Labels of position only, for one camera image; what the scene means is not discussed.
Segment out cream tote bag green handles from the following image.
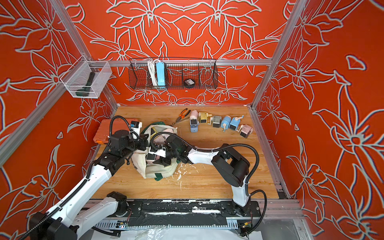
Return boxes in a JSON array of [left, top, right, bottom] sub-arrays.
[[130, 124, 179, 181]]

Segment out blue grey square sharpener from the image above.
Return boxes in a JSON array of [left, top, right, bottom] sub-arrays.
[[190, 119, 199, 133]]

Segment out pink pencil sharpener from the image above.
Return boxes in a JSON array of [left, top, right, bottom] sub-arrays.
[[190, 110, 199, 120]]

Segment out yellow pencil sharpener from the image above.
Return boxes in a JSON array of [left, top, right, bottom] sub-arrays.
[[199, 112, 213, 125]]

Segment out grey clear pencil sharpener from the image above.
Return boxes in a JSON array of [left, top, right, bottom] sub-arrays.
[[210, 116, 222, 128]]

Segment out blue crank pencil sharpener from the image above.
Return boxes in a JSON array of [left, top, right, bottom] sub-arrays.
[[229, 115, 244, 131]]

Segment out pink black sharpener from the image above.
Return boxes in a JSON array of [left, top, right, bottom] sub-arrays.
[[239, 125, 254, 139]]

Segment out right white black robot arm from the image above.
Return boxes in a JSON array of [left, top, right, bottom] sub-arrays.
[[150, 133, 250, 207]]

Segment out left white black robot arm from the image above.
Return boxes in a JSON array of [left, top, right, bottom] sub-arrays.
[[21, 130, 149, 240]]

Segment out orange plastic tool case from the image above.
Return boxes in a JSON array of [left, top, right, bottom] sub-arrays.
[[93, 118, 139, 145]]

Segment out light blue box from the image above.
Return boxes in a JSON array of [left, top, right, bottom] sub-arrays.
[[156, 62, 166, 88]]

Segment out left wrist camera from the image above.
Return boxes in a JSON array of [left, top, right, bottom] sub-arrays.
[[130, 121, 142, 135]]

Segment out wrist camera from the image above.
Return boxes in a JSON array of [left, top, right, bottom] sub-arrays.
[[146, 150, 166, 162], [130, 121, 142, 135]]

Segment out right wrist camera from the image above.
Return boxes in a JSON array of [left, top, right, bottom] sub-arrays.
[[146, 150, 166, 162]]

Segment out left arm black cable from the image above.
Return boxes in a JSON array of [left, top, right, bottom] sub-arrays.
[[17, 115, 142, 240]]

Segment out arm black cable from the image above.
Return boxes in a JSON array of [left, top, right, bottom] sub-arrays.
[[149, 131, 268, 235], [17, 115, 142, 240]]

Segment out orange handled pliers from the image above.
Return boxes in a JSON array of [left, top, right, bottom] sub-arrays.
[[171, 108, 191, 126]]

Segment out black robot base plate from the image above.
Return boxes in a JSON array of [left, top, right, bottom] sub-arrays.
[[101, 198, 262, 228]]

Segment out black wire wall basket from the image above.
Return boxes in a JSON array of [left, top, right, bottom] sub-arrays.
[[128, 58, 219, 90]]

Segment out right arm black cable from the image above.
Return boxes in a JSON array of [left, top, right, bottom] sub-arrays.
[[149, 131, 268, 235]]

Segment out white coiled cable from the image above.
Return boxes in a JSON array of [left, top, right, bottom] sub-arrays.
[[147, 59, 158, 87]]

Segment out clear acrylic wall bin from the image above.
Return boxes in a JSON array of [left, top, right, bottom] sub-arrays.
[[60, 56, 112, 99]]

